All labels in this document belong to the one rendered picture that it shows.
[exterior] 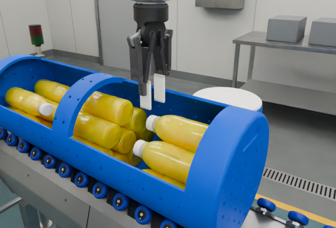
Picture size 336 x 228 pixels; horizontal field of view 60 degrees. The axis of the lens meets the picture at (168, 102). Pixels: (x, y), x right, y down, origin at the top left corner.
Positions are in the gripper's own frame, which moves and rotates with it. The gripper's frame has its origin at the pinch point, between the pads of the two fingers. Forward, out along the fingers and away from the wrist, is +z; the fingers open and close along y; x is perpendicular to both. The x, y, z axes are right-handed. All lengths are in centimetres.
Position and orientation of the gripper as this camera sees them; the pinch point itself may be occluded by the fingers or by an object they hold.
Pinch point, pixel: (152, 92)
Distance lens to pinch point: 69.4
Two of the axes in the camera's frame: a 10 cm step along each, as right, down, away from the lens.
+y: 5.9, -3.1, 7.5
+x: -8.1, -2.3, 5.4
